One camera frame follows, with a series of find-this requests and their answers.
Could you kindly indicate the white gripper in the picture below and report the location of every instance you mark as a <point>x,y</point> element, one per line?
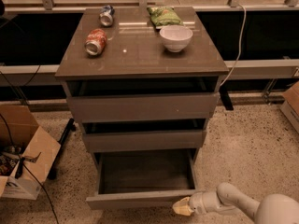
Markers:
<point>198,203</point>

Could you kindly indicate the grey bottom drawer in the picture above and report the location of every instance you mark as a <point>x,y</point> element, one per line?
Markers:
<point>137,179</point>

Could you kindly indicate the grey drawer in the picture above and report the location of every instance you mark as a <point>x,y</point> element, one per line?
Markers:
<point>142,99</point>
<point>144,135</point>
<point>137,179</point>

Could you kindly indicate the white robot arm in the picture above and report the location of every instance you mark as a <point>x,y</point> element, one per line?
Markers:
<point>229,200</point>

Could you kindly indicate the grey middle drawer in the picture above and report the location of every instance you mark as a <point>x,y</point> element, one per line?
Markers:
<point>144,135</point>

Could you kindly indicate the grey drawer cabinet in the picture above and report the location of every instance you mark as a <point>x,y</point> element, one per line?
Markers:
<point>135,49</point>

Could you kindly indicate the grey top drawer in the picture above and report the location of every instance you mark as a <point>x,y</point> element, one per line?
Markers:
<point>142,99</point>

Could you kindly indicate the black stand leg right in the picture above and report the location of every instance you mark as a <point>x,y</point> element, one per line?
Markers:
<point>226,101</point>

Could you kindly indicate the black stand leg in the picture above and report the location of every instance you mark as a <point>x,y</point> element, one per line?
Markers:
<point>226,101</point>
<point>70,127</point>

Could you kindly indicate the black stand leg left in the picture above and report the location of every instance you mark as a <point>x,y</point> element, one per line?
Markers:
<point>70,127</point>

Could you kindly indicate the cardboard box right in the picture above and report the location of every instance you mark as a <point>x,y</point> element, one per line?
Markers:
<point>290,106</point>

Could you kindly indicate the open cardboard box left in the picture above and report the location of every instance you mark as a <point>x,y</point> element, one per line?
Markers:
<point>20,130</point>

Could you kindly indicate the white ceramic bowl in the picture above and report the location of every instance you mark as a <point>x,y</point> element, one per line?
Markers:
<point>175,38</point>

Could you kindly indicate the red soda can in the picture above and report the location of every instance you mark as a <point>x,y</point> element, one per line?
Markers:
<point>95,42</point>

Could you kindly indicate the green chip bag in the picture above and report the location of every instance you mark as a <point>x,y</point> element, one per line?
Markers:
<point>162,16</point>

